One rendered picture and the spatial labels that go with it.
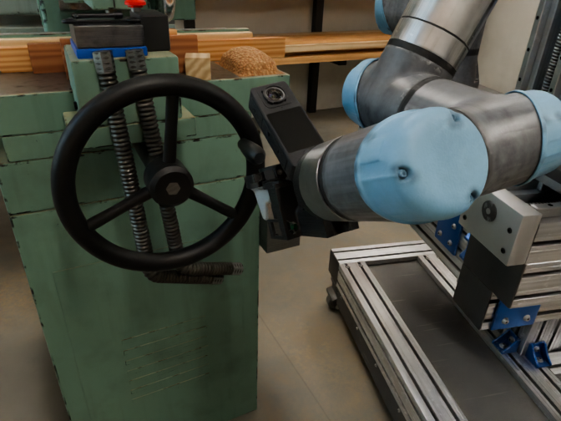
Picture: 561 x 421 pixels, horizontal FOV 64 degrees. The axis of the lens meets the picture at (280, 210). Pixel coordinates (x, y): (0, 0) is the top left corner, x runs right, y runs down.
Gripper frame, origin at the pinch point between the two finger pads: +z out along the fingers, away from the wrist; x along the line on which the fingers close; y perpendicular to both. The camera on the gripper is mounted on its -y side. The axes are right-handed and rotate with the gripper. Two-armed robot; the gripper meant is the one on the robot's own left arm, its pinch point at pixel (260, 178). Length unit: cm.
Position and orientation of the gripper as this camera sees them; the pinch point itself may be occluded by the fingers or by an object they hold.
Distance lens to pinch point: 61.0
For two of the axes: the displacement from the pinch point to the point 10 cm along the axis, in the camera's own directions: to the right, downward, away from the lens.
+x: 9.0, -2.5, 3.5
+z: -3.6, 0.2, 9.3
